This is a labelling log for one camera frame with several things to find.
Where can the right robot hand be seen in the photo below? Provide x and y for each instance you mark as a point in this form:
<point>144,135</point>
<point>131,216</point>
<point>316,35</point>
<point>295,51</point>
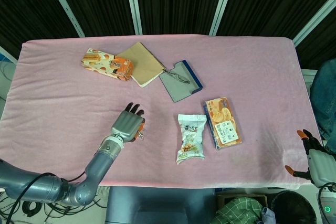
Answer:
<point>319,163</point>

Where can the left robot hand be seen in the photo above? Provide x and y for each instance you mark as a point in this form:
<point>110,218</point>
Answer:
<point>127,125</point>

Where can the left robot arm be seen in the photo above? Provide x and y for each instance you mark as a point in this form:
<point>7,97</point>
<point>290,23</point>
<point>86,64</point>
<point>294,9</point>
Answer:
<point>99,163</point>

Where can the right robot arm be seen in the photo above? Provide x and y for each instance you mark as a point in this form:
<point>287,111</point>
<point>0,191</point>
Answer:
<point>328,208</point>

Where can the black trash bin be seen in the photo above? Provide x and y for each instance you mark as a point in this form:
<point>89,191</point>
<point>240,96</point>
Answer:
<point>294,208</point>

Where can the blue open glasses case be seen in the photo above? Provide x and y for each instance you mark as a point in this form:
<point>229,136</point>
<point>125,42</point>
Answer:
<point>173,87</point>

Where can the orange biscuit box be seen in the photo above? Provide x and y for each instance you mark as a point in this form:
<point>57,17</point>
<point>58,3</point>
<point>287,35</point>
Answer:
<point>110,65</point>

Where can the brown spiral notebook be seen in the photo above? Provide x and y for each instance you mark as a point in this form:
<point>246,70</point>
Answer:
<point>141,64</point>

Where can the white snack bag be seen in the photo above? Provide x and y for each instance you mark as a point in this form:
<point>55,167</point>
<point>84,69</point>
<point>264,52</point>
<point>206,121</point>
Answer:
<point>190,140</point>

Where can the blue jeans person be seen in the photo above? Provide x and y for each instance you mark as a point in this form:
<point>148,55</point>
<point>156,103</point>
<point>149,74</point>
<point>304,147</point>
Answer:
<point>324,98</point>

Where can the thin black eyeglasses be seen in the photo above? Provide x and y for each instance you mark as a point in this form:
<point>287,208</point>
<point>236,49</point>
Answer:
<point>181,78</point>

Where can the light blue cloth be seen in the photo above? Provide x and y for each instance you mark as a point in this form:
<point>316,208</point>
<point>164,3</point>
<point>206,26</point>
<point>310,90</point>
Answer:
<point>267,216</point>

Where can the brown cardboard box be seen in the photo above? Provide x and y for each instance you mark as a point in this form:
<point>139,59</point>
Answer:
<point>252,197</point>

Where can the green checkered cloth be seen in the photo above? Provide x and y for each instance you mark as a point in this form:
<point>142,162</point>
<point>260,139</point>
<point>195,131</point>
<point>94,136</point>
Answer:
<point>236,211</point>

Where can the blue orange chip box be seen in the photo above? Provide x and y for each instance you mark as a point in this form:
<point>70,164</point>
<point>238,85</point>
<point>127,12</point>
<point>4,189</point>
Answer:
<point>223,124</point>

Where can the pink table cloth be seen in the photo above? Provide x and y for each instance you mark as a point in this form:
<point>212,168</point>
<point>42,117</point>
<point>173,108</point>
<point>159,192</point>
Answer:
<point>236,64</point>

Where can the white frame post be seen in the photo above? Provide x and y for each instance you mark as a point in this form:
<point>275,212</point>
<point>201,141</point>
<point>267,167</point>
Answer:
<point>8,54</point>
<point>134,3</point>
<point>315,16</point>
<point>223,3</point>
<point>64,3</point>

